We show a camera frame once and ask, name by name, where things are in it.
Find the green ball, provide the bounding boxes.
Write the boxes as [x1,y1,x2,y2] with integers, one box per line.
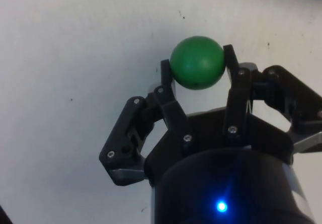
[170,35,225,90]

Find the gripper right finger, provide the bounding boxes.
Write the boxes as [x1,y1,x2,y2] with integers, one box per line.
[222,44,322,157]

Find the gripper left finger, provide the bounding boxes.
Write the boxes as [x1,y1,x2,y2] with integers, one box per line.
[98,59,197,187]

